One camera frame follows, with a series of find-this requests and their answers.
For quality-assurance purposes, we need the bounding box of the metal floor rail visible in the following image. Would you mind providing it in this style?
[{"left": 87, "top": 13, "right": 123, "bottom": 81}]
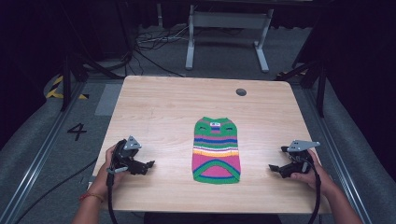
[
  {"left": 0, "top": 79, "right": 90, "bottom": 224},
  {"left": 302, "top": 87, "right": 374, "bottom": 224}
]

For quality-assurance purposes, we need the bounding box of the thin black floor cable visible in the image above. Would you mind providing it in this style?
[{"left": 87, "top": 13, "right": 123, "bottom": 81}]
[{"left": 13, "top": 157, "right": 100, "bottom": 224}]

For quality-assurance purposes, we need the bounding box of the person's right hand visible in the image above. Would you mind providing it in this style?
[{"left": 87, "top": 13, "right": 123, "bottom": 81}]
[{"left": 290, "top": 148, "right": 337, "bottom": 197}]

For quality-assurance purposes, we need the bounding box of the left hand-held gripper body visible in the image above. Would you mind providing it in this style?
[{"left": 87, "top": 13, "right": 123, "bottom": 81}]
[{"left": 106, "top": 134, "right": 143, "bottom": 175}]

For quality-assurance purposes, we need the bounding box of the left hand-held gripper black cable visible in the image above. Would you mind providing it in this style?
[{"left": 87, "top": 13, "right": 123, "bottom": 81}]
[{"left": 106, "top": 169, "right": 120, "bottom": 224}]

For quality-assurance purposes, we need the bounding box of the red string bracelet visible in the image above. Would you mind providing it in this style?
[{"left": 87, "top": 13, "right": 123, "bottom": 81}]
[{"left": 78, "top": 192, "right": 106, "bottom": 203}]

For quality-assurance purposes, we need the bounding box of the grey floor plate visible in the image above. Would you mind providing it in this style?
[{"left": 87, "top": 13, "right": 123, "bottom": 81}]
[{"left": 93, "top": 82, "right": 124, "bottom": 117}]

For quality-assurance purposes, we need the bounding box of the striped knitted pet sweater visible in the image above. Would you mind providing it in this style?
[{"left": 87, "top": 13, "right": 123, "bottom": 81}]
[{"left": 191, "top": 116, "right": 242, "bottom": 185}]

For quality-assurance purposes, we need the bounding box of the black metal stand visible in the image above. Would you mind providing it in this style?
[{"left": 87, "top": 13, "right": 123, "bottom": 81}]
[
  {"left": 59, "top": 0, "right": 134, "bottom": 112},
  {"left": 275, "top": 57, "right": 330, "bottom": 119}
]

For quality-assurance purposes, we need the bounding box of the right hand-held gripper black cable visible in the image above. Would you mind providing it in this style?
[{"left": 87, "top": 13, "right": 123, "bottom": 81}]
[{"left": 306, "top": 157, "right": 322, "bottom": 224}]

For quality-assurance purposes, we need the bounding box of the person's left hand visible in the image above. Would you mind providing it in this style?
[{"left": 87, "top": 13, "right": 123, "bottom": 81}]
[{"left": 92, "top": 144, "right": 127, "bottom": 194}]

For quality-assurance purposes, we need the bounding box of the white metal desk frame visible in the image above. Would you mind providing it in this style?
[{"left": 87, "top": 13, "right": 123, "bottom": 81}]
[{"left": 184, "top": 4, "right": 276, "bottom": 75}]

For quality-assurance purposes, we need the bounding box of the bundle of floor cables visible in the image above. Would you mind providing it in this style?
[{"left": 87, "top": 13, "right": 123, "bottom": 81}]
[{"left": 132, "top": 23, "right": 191, "bottom": 78}]

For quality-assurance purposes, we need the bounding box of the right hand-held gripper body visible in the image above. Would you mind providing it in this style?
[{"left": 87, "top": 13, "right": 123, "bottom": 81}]
[{"left": 286, "top": 139, "right": 321, "bottom": 177}]

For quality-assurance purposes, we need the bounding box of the hand-held gripper black cable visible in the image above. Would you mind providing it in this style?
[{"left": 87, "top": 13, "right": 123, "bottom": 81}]
[
  {"left": 306, "top": 157, "right": 322, "bottom": 224},
  {"left": 106, "top": 169, "right": 120, "bottom": 224}
]

